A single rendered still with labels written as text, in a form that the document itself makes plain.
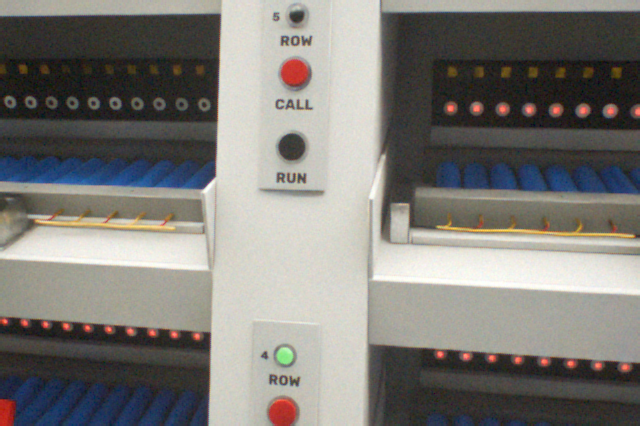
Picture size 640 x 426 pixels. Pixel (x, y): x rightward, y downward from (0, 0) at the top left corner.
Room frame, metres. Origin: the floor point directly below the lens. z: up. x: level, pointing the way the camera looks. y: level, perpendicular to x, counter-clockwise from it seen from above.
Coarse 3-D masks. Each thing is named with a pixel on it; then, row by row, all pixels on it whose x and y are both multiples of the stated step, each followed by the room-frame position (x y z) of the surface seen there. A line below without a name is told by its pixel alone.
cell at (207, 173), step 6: (210, 162) 0.53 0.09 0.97; (204, 168) 0.52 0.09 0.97; (210, 168) 0.52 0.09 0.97; (198, 174) 0.51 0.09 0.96; (204, 174) 0.51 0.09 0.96; (210, 174) 0.51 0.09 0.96; (192, 180) 0.49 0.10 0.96; (198, 180) 0.49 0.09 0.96; (204, 180) 0.50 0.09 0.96; (210, 180) 0.51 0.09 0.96; (186, 186) 0.48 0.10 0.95; (192, 186) 0.48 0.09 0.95; (198, 186) 0.49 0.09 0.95; (204, 186) 0.49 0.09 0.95
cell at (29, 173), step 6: (36, 162) 0.55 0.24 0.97; (42, 162) 0.55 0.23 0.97; (48, 162) 0.55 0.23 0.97; (54, 162) 0.55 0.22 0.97; (30, 168) 0.53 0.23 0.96; (36, 168) 0.53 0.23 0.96; (42, 168) 0.54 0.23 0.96; (48, 168) 0.54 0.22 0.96; (18, 174) 0.52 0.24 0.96; (24, 174) 0.52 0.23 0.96; (30, 174) 0.52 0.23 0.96; (36, 174) 0.53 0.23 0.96; (6, 180) 0.50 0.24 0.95; (12, 180) 0.51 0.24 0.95; (18, 180) 0.51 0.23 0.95; (24, 180) 0.51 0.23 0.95
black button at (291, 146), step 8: (288, 136) 0.39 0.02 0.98; (296, 136) 0.39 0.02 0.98; (280, 144) 0.39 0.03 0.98; (288, 144) 0.39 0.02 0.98; (296, 144) 0.39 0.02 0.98; (304, 144) 0.39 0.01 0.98; (280, 152) 0.39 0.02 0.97; (288, 152) 0.39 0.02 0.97; (296, 152) 0.39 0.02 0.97; (304, 152) 0.39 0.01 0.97
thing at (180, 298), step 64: (0, 128) 0.61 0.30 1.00; (64, 128) 0.60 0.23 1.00; (128, 128) 0.59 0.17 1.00; (192, 128) 0.58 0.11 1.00; (0, 256) 0.42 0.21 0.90; (64, 256) 0.42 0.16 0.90; (128, 256) 0.42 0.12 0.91; (192, 256) 0.42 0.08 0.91; (64, 320) 0.43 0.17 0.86; (128, 320) 0.42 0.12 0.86; (192, 320) 0.41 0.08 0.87
